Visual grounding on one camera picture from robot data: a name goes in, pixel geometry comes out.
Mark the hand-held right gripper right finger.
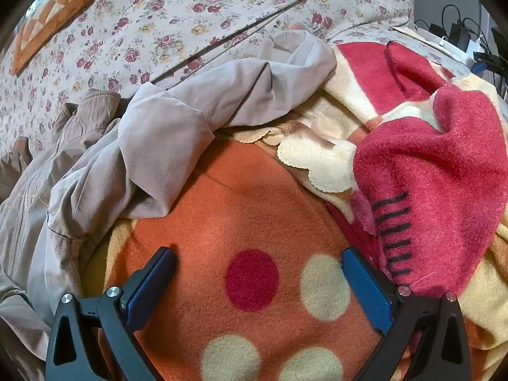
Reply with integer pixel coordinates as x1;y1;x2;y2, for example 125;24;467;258
341;247;473;381

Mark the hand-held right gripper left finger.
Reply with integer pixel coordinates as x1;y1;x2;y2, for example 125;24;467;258
45;246;177;381

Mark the beige zip jacket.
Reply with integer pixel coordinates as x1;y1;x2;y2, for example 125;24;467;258
0;32;338;381

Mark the orange printed fleece blanket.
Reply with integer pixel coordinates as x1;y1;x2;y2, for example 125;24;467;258
79;41;508;381

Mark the white power strip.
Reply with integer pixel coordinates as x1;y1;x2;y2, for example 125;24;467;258
415;27;490;69

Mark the floral bed sheet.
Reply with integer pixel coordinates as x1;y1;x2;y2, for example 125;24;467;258
0;0;477;159

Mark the orange checkered cushion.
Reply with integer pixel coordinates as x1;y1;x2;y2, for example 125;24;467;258
10;0;108;76

